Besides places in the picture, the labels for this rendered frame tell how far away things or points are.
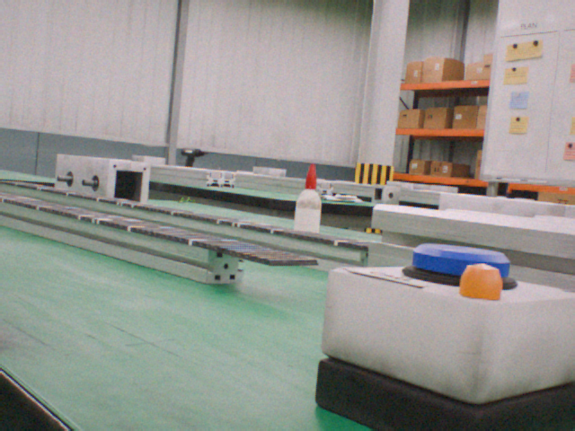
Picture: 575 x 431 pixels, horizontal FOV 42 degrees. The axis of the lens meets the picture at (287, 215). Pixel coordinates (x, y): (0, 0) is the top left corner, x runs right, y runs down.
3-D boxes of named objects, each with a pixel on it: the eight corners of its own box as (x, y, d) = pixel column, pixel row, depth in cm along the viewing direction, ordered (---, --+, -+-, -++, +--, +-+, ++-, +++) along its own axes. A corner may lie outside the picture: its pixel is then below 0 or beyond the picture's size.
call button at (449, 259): (390, 287, 32) (394, 241, 32) (446, 285, 35) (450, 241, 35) (470, 305, 29) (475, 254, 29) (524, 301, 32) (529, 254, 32)
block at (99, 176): (66, 205, 143) (70, 154, 143) (118, 207, 151) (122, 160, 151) (92, 210, 136) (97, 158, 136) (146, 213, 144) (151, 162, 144)
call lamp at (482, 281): (450, 293, 28) (454, 260, 28) (473, 291, 29) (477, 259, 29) (486, 300, 27) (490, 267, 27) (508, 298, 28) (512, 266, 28)
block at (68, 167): (42, 199, 152) (46, 153, 152) (92, 202, 160) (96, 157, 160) (67, 205, 145) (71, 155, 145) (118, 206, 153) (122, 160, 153)
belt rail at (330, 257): (-11, 197, 146) (-10, 181, 146) (10, 197, 149) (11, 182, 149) (358, 278, 76) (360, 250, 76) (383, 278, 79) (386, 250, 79)
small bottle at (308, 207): (304, 243, 110) (312, 162, 109) (287, 241, 113) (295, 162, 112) (322, 244, 113) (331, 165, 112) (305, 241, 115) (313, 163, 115)
